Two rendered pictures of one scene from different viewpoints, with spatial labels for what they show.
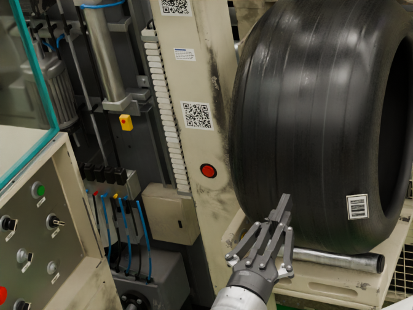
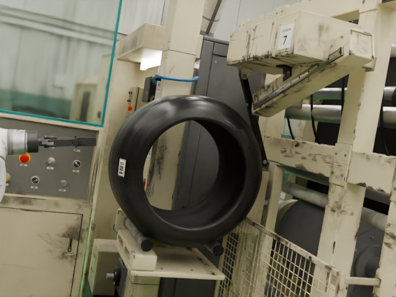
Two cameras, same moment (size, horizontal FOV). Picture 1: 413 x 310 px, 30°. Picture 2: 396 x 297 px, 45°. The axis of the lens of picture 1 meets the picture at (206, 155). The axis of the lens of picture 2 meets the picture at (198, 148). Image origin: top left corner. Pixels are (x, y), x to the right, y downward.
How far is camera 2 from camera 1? 1.73 m
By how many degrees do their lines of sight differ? 48
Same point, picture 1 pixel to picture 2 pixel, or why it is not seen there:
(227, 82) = (167, 137)
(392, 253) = (179, 271)
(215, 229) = not seen: hidden behind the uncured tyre
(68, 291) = (62, 200)
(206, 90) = not seen: hidden behind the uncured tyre
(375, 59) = (175, 106)
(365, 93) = (156, 115)
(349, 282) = (131, 248)
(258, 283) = (32, 134)
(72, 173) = (96, 149)
